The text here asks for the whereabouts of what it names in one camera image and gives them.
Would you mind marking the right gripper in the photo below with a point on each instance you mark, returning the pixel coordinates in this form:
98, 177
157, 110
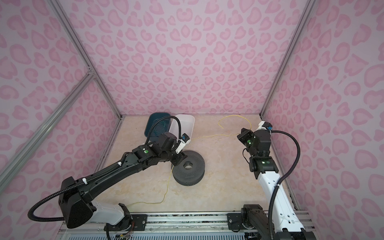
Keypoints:
242, 137

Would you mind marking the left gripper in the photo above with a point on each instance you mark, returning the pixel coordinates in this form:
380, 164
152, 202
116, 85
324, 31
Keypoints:
181, 156

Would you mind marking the dark grey cable spool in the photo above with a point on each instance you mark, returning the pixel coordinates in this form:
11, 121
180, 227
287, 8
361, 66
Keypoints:
191, 170

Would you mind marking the white plastic tray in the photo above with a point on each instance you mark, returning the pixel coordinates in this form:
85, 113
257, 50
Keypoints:
187, 125

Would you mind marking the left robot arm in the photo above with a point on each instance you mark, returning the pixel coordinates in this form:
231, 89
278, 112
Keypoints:
78, 204

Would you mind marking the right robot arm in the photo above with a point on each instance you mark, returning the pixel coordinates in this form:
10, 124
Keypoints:
280, 221

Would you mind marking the dark teal plastic bin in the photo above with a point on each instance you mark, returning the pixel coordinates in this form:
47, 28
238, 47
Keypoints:
162, 127

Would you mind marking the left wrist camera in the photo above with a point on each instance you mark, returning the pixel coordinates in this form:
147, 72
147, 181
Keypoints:
182, 142

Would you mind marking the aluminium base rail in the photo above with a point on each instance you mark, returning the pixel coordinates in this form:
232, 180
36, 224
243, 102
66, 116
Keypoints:
169, 226

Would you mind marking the right aluminium frame strut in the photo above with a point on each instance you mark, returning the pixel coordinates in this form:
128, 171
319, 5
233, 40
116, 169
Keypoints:
309, 8

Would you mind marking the diagonal aluminium frame strut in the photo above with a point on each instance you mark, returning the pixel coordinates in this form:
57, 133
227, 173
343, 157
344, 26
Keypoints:
23, 155

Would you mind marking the left aluminium frame strut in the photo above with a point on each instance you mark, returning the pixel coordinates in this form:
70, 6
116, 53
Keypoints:
79, 46

